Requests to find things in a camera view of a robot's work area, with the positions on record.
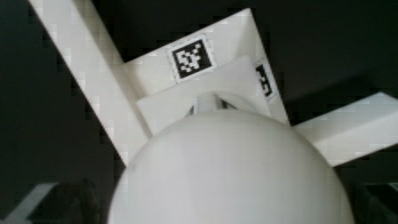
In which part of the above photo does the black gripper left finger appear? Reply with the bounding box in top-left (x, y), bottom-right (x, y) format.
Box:
top-left (2, 179), bottom-right (107, 224)

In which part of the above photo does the white lamp bulb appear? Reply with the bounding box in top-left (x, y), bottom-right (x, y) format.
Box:
top-left (108, 110), bottom-right (355, 224)

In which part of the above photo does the white table border frame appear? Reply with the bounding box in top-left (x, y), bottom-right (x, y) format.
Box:
top-left (28, 0), bottom-right (398, 165)

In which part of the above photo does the white lamp base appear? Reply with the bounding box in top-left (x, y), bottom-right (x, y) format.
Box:
top-left (124, 9), bottom-right (288, 132)

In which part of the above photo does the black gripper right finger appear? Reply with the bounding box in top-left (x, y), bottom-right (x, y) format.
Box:
top-left (352, 183), bottom-right (398, 224)

